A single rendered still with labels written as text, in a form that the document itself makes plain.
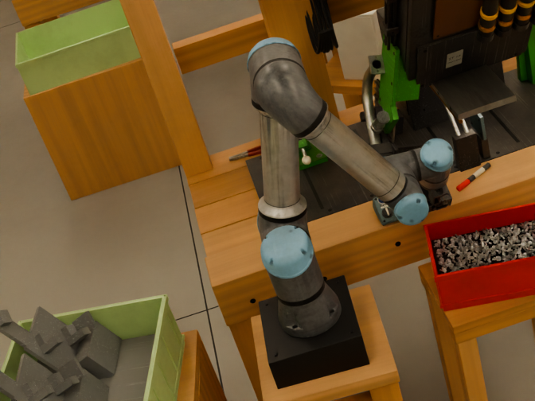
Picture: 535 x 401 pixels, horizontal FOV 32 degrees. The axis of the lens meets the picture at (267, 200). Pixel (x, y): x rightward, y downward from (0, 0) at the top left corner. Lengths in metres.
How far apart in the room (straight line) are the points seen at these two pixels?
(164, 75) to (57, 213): 2.14
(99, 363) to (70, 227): 2.33
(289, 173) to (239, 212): 0.66
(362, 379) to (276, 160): 0.54
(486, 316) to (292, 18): 1.07
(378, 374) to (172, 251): 2.19
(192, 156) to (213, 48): 0.35
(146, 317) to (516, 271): 0.94
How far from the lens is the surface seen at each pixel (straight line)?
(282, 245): 2.11
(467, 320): 2.36
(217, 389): 2.67
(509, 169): 2.65
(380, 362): 2.23
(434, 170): 2.19
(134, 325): 2.52
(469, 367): 2.46
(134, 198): 4.73
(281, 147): 2.09
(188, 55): 2.92
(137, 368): 2.45
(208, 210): 2.83
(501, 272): 2.34
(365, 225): 2.55
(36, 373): 2.35
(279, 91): 1.91
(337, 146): 1.96
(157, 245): 4.34
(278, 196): 2.16
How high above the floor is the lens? 2.43
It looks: 34 degrees down
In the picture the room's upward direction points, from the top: 18 degrees counter-clockwise
